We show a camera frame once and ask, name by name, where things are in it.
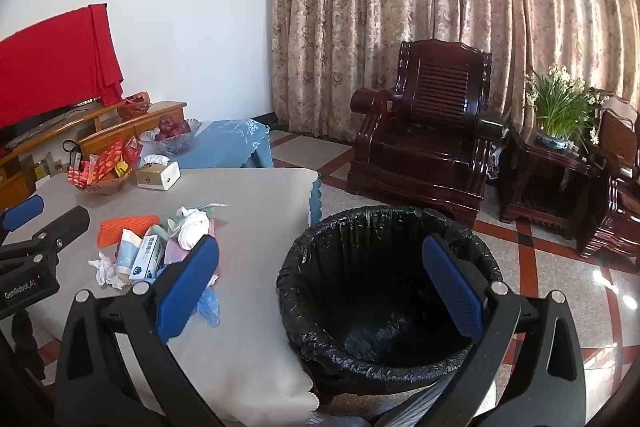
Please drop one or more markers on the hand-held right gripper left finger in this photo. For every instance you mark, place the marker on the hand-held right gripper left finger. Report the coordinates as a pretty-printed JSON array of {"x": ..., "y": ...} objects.
[{"x": 187, "y": 287}]

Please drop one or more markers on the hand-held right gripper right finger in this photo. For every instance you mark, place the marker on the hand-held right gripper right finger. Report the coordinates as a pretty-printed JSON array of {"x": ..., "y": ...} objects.
[{"x": 452, "y": 287}]

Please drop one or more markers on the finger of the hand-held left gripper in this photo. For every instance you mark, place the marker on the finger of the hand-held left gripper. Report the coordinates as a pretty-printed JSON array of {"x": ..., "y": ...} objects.
[
  {"x": 67, "y": 224},
  {"x": 22, "y": 212}
]

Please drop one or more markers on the pink face mask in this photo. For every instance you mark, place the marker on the pink face mask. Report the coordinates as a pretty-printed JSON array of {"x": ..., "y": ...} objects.
[{"x": 175, "y": 252}]

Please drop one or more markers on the orange mesh net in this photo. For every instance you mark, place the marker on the orange mesh net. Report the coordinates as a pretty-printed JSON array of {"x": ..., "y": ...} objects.
[{"x": 127, "y": 227}]

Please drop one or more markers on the black-lined trash bin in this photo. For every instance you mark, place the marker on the black-lined trash bin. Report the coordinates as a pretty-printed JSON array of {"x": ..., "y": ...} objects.
[{"x": 380, "y": 332}]

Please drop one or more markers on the clear blue plastic glove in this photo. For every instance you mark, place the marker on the clear blue plastic glove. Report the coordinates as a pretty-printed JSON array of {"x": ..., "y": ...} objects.
[{"x": 209, "y": 307}]

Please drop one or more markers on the blue and white carton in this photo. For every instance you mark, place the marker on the blue and white carton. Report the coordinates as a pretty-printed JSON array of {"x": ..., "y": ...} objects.
[{"x": 147, "y": 259}]

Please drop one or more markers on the glass bowl of candy packets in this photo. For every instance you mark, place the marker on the glass bowl of candy packets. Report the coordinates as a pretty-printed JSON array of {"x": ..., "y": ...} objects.
[{"x": 102, "y": 179}]

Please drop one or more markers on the white crumpled cloth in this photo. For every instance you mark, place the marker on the white crumpled cloth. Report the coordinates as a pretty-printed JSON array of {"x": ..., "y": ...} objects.
[{"x": 192, "y": 227}]

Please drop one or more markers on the white crumpled tissue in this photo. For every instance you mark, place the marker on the white crumpled tissue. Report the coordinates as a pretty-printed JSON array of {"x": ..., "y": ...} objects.
[{"x": 107, "y": 274}]

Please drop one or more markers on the white and blue tube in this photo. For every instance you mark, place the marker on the white and blue tube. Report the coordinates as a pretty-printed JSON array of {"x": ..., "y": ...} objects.
[{"x": 127, "y": 253}]

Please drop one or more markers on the pale green wrapper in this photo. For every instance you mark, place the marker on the pale green wrapper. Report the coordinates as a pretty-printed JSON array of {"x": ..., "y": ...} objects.
[{"x": 212, "y": 207}]

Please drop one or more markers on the cream tissue box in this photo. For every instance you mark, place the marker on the cream tissue box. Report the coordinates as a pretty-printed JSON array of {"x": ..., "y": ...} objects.
[{"x": 157, "y": 177}]

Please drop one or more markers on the glass fruit bowl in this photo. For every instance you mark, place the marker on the glass fruit bowl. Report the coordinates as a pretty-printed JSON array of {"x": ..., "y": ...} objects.
[{"x": 172, "y": 144}]

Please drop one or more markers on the dark wooden side table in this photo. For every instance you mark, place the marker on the dark wooden side table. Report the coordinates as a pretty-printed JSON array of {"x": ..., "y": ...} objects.
[{"x": 540, "y": 187}]

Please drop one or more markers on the red woven basket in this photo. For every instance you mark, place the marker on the red woven basket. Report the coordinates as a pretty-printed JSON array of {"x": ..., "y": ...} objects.
[{"x": 134, "y": 103}]

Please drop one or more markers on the dark red apple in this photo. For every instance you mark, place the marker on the dark red apple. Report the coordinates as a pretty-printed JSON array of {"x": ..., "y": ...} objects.
[
  {"x": 167, "y": 123},
  {"x": 182, "y": 129}
]

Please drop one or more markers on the blue tablecloth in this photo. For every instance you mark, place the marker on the blue tablecloth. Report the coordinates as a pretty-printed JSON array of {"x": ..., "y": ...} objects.
[{"x": 225, "y": 147}]

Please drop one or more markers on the red cloth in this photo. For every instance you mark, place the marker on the red cloth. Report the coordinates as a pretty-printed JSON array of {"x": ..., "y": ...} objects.
[{"x": 50, "y": 57}]

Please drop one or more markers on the dark wooden cushioned armchair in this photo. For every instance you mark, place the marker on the dark wooden cushioned armchair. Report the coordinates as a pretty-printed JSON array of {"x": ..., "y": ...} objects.
[{"x": 615, "y": 217}]

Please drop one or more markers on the potted white flowers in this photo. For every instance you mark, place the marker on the potted white flowers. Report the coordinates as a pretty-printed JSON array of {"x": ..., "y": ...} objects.
[{"x": 557, "y": 112}]

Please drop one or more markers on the floral beige curtain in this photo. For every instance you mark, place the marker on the floral beige curtain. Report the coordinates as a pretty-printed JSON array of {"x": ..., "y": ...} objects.
[{"x": 375, "y": 7}]

